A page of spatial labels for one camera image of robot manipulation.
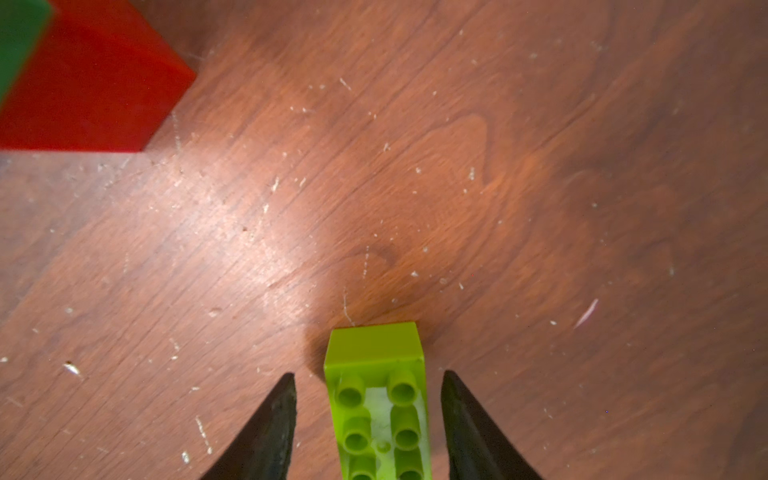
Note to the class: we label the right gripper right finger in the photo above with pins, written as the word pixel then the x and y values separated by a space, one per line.
pixel 477 448

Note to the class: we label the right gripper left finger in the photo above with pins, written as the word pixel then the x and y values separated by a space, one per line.
pixel 263 448

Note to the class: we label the lime green lego brick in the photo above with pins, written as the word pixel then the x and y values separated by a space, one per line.
pixel 377 392

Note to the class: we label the small red lego brick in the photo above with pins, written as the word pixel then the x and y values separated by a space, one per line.
pixel 100 80

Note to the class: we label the green square lego brick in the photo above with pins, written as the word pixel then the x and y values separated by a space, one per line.
pixel 23 22

